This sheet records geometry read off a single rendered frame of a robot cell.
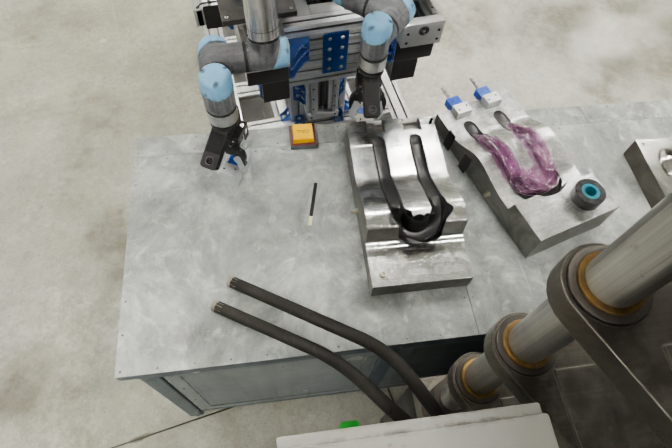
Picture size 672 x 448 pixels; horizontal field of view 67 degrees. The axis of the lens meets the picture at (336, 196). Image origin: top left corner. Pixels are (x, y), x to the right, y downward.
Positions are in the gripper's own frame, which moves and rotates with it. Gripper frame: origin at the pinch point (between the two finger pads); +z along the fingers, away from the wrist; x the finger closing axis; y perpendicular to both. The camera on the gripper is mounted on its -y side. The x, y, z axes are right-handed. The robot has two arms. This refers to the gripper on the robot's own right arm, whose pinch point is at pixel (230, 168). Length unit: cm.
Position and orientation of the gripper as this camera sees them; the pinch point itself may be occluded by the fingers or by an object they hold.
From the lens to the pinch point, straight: 147.4
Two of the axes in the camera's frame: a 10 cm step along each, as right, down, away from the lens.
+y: 3.0, -8.1, 5.0
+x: -9.5, -2.8, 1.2
